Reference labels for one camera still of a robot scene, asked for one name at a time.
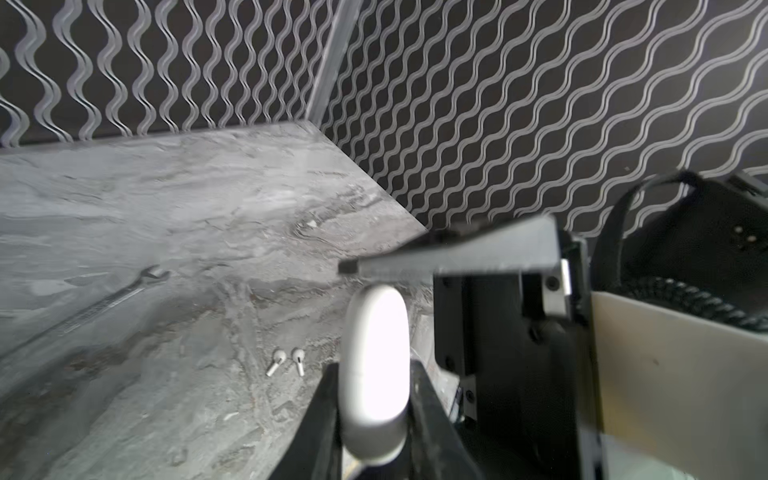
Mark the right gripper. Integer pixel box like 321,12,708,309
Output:
338,215,603,479

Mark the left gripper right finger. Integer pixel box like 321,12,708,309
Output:
409,360,483,479

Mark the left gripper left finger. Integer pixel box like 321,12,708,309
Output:
269,363,342,479

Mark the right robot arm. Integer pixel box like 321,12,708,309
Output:
338,170,767,479

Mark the white earbud charging case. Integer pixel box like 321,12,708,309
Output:
338,285,411,466

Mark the silver combination wrench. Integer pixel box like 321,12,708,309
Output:
1,265,171,360

